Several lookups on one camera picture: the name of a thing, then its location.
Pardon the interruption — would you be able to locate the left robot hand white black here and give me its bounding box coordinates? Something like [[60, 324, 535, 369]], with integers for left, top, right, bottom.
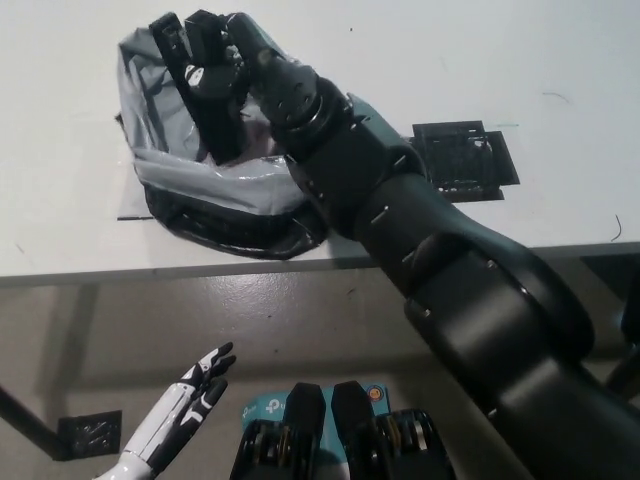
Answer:
[[118, 341, 237, 465]]

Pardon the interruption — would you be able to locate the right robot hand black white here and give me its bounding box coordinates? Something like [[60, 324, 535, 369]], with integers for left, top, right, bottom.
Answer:
[[181, 12, 329, 139]]

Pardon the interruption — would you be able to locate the grey and black plastic bag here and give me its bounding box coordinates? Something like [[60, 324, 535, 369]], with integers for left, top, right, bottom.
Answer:
[[115, 27, 332, 261]]

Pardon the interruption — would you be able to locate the black tape patch on floor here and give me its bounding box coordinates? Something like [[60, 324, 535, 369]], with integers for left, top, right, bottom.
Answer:
[[57, 409, 124, 460]]

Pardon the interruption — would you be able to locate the black table leg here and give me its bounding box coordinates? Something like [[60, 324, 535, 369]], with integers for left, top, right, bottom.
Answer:
[[0, 383, 66, 461], [579, 256, 640, 392]]

